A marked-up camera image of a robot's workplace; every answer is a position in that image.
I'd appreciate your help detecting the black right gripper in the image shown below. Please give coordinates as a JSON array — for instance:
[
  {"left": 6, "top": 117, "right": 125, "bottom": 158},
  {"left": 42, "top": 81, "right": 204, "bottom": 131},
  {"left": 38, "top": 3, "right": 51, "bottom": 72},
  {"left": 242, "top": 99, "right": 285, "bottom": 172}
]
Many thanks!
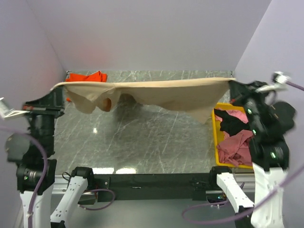
[{"left": 228, "top": 78, "right": 272, "bottom": 133}]

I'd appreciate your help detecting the orange t shirt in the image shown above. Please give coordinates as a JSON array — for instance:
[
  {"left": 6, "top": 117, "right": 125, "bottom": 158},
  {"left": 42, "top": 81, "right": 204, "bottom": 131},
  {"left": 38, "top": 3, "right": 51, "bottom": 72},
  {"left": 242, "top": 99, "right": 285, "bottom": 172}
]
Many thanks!
[{"left": 66, "top": 71, "right": 108, "bottom": 82}]

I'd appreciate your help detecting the yellow plastic bin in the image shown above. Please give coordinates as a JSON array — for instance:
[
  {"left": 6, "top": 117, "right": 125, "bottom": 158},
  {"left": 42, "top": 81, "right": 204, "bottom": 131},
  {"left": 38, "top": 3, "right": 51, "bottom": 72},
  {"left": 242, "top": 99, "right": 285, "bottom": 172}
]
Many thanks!
[{"left": 211, "top": 103, "right": 253, "bottom": 170}]

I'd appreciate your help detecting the pink t shirt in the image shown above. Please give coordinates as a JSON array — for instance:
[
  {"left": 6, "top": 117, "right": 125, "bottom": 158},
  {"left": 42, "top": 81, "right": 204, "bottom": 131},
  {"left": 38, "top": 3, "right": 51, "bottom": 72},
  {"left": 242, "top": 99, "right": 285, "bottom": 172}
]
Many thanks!
[{"left": 216, "top": 110, "right": 253, "bottom": 166}]

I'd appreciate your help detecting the beige t shirt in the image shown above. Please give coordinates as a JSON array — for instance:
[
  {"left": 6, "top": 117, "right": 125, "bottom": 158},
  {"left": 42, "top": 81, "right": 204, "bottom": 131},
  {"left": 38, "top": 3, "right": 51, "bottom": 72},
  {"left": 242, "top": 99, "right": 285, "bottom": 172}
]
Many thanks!
[{"left": 52, "top": 77, "right": 231, "bottom": 123}]

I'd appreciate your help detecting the aluminium frame rail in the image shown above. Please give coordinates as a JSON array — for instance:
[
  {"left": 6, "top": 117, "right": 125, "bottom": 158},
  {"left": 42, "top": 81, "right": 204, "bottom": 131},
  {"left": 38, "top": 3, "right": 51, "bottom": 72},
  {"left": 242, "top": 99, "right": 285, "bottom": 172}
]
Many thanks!
[{"left": 14, "top": 70, "right": 95, "bottom": 228}]

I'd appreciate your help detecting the black t shirt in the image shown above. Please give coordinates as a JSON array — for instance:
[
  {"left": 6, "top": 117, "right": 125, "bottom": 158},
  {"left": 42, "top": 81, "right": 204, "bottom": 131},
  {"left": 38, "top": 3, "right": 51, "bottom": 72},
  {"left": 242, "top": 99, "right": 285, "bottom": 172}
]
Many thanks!
[{"left": 214, "top": 109, "right": 250, "bottom": 136}]

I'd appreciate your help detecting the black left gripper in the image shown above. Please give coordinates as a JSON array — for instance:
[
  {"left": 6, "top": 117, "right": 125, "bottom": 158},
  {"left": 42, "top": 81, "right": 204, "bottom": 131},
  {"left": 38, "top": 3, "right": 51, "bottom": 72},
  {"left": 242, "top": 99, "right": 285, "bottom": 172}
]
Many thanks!
[{"left": 21, "top": 82, "right": 65, "bottom": 153}]

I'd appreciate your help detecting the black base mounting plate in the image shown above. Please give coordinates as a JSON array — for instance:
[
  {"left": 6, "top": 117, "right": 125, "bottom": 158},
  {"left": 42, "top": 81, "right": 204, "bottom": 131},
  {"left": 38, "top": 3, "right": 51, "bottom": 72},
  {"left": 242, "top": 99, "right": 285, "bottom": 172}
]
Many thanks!
[{"left": 86, "top": 173, "right": 220, "bottom": 200}]

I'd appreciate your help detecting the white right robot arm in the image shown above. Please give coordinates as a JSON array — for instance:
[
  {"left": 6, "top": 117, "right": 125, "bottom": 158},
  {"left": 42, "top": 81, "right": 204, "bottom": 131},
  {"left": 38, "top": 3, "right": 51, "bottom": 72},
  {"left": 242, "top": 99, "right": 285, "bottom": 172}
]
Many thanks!
[{"left": 208, "top": 81, "right": 296, "bottom": 228}]

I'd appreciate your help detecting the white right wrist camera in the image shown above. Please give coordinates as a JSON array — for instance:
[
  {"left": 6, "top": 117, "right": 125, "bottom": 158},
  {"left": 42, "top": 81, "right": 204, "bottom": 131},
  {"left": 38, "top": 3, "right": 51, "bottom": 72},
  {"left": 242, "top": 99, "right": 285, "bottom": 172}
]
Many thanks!
[{"left": 255, "top": 71, "right": 291, "bottom": 93}]

